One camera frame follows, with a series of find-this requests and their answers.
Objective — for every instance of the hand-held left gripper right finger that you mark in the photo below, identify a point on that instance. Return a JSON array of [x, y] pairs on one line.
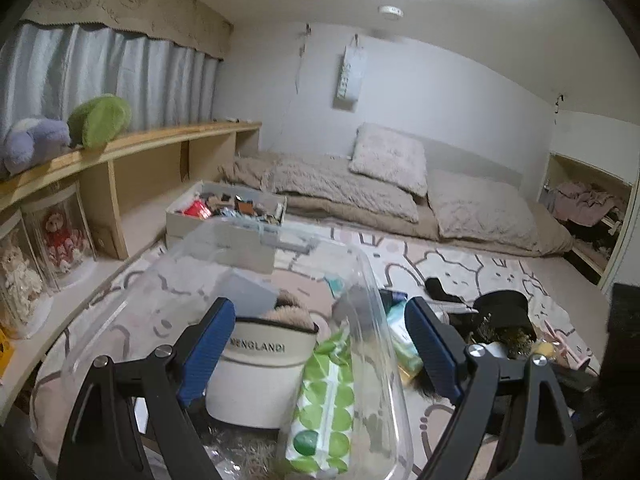
[[435, 350]]

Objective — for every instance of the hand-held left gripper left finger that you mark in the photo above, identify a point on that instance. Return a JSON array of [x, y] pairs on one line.
[[205, 350]]

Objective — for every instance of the white visor cap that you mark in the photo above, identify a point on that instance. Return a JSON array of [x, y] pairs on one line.
[[260, 380]]

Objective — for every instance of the grey-blue box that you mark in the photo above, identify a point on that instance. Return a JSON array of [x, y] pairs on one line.
[[250, 290]]

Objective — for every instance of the clear plastic storage bin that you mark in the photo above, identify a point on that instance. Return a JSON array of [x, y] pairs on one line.
[[165, 280]]

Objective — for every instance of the brown fluffy slipper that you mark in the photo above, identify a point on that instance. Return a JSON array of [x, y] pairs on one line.
[[290, 317]]

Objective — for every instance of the green dotted tissue pack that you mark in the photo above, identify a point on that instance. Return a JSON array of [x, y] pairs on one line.
[[325, 410]]

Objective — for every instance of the dark fur wig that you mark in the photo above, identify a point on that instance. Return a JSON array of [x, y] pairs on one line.
[[417, 387]]

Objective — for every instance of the black sock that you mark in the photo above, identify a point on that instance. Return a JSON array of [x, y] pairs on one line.
[[440, 290]]

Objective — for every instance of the dried flower bouquet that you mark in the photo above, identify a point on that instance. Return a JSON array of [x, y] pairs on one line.
[[505, 337]]

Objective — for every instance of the black visor cap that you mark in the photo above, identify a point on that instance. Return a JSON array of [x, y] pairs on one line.
[[500, 305]]

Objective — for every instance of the bunny print rug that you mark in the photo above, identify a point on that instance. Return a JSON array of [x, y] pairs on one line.
[[450, 260]]

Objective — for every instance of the white box of small things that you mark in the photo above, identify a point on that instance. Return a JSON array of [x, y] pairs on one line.
[[220, 245]]

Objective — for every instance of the small teal packet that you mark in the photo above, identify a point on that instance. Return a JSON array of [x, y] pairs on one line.
[[336, 286]]

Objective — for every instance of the large quilted beige pillow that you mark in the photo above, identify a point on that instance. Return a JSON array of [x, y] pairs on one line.
[[475, 210]]

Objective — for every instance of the beige mattress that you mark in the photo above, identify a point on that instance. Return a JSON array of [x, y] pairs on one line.
[[550, 237]]

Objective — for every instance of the red doll in clear case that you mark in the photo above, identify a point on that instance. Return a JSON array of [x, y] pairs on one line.
[[60, 240]]

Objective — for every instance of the fluffy beige pillow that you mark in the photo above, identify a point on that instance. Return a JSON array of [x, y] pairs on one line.
[[390, 160]]

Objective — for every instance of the white doll in clear case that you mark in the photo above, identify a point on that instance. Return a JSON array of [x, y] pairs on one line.
[[20, 280]]

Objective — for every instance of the folded beige blanket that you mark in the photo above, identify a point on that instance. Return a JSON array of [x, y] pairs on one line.
[[310, 180]]

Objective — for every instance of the yellow box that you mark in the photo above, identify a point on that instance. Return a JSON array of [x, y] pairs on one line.
[[5, 350]]

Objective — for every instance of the pile of pink clothes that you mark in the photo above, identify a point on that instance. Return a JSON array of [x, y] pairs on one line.
[[580, 200]]

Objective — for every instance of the long wooden shelf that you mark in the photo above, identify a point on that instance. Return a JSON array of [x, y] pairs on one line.
[[150, 140]]

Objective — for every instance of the wooden closet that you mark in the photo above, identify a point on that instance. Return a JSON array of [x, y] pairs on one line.
[[590, 167]]

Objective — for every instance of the green plush toy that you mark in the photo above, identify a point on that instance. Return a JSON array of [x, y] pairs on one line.
[[100, 120]]

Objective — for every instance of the purple plush toy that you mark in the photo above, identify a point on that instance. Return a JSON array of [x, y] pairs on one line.
[[35, 140]]

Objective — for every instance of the blue-grey curtain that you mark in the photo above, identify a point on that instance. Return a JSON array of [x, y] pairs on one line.
[[150, 80]]

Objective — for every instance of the round smoke detector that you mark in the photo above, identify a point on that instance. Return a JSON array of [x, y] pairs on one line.
[[390, 11]]

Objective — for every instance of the beige printed curtain valance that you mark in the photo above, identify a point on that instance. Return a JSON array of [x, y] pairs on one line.
[[125, 0]]

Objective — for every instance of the white wall hanging bag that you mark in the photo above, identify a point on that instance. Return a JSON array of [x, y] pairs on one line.
[[350, 77]]

